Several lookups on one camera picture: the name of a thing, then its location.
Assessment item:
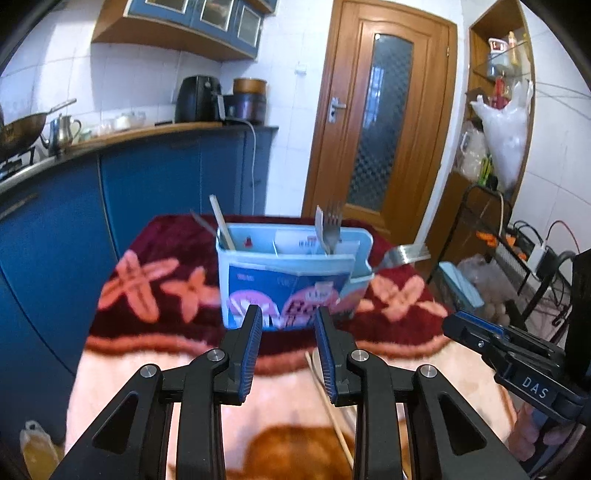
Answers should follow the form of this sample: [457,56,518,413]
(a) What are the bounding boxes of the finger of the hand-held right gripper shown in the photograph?
[442,310,513,365]

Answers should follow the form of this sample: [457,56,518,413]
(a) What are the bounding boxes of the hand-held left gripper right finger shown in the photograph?
[314,307,532,480]

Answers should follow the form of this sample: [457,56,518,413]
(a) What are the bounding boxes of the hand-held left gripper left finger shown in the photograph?
[48,304,264,480]

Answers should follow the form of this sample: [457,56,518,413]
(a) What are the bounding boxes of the light blue utensil box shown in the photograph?
[215,223,374,330]

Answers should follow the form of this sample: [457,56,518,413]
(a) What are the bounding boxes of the wooden chopstick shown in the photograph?
[305,351,357,463]

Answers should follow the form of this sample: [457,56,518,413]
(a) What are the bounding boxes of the large metal fork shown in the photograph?
[368,244,431,278]

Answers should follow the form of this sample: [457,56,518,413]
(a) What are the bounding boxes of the small metal fork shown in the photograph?
[321,202,344,256]

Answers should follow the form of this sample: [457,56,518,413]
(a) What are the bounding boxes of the metal spoon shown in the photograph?
[190,210,219,237]

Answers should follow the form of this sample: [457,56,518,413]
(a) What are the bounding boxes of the person's right hand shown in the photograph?
[508,402,578,463]

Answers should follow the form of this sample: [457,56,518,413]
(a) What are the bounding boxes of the pile of eggs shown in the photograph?
[484,299,514,325]

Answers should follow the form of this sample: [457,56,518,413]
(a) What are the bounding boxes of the blue lidded container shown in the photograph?
[438,261,485,311]

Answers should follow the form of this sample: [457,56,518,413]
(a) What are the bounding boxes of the clear plastic bag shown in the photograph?
[457,256,500,297]

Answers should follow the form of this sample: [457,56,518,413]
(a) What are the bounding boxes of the red and pink printed blanket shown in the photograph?
[65,213,522,480]

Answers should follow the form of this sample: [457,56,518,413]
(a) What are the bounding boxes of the orange clips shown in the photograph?
[475,230,528,246]

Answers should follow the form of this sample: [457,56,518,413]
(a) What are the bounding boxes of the white power adapter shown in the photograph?
[526,244,556,274]

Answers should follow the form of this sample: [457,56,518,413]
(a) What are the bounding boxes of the blue base cabinets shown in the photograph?
[0,124,280,379]

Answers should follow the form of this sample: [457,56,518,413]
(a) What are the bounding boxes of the wooden door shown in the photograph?
[301,0,458,232]

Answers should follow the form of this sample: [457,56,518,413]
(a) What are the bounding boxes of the white plastic bag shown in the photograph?
[470,80,535,192]

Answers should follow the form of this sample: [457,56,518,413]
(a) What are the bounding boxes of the yellow oil bottle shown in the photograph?
[19,420,62,480]

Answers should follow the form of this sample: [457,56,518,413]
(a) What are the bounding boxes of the black air fryer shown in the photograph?
[175,75,225,123]

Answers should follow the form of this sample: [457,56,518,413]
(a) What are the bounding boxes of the white jars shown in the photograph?
[99,111,147,134]

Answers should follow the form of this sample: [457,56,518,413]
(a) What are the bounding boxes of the brown pot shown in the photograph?
[232,78,268,96]

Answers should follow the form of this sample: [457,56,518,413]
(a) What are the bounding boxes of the jar with red label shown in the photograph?
[488,39,509,77]

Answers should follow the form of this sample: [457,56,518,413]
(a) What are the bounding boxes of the steel kettle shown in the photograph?
[41,114,82,157]

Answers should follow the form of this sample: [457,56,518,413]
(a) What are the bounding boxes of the gas stove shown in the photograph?
[0,147,38,182]

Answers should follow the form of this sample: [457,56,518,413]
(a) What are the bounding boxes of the dark wok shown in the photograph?
[0,98,78,160]

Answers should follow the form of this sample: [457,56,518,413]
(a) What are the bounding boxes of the black wire rack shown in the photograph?
[427,182,591,333]

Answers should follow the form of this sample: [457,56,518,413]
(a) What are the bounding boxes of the red cable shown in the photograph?
[546,220,583,254]

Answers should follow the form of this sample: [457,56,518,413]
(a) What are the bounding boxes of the white power cable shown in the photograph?
[244,119,258,216]

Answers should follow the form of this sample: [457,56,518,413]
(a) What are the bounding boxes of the wooden wall shelf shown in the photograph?
[466,0,537,185]

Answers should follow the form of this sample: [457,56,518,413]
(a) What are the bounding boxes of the glass-door wall cabinet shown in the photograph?
[91,0,278,62]

